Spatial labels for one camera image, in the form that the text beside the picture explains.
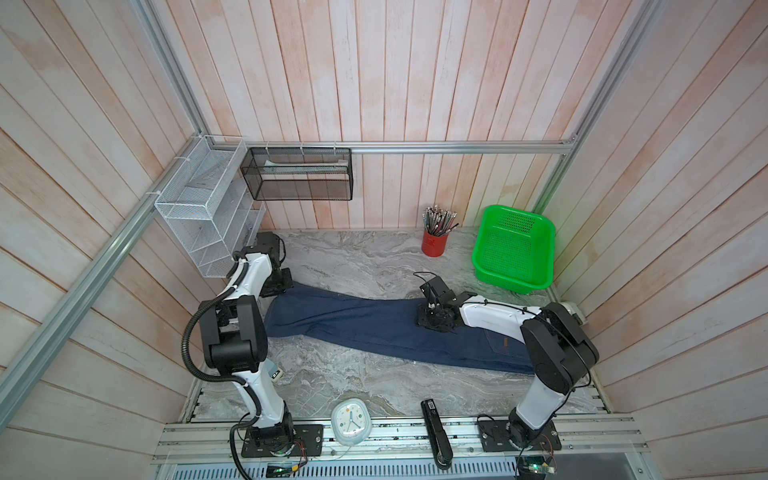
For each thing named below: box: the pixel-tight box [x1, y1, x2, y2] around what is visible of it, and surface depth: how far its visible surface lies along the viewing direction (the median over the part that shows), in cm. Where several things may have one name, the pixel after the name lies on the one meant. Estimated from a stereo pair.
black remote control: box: [420, 398, 453, 469], surface depth 73 cm
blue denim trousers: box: [264, 283, 533, 375], surface depth 92 cm
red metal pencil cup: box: [421, 229, 449, 257], surface depth 110 cm
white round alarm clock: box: [331, 398, 372, 447], surface depth 76 cm
